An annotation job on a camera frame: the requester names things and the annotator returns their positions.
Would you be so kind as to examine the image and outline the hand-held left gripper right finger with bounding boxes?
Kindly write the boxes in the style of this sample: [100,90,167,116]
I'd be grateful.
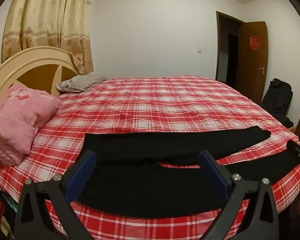
[198,151,279,240]

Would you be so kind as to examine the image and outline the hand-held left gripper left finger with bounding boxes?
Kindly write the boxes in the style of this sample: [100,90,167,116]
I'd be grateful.
[14,150,98,240]

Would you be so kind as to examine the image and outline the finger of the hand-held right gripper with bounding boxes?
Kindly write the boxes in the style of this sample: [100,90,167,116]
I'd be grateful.
[286,139,300,164]

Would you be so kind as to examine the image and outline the black pants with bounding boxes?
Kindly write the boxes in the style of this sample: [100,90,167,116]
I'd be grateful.
[76,126,300,218]

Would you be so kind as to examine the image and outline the black suitcase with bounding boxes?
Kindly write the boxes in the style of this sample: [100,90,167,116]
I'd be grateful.
[261,78,293,117]

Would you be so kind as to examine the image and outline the pink floral quilt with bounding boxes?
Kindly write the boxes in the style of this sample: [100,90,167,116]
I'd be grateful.
[0,84,62,166]

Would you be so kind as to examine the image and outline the brown wooden door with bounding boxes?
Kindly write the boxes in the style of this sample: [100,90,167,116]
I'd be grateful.
[235,21,268,104]

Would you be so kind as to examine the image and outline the grey striped pillow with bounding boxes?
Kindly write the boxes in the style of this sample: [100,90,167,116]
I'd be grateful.
[55,74,108,93]

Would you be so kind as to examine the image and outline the red plaid bed sheet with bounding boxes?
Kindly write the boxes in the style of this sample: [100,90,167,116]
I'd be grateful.
[0,76,300,240]

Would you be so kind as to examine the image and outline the red paper door decoration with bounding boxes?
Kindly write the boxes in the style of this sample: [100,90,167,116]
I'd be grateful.
[249,35,261,50]

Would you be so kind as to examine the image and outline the cream wooden headboard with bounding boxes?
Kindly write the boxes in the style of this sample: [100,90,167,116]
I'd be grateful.
[0,46,79,110]

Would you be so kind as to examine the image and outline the beige patterned curtain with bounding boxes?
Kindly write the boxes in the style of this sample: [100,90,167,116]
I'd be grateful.
[1,0,94,75]

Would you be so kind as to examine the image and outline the dark wooden door frame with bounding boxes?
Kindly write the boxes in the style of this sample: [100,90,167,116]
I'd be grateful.
[215,10,245,83]

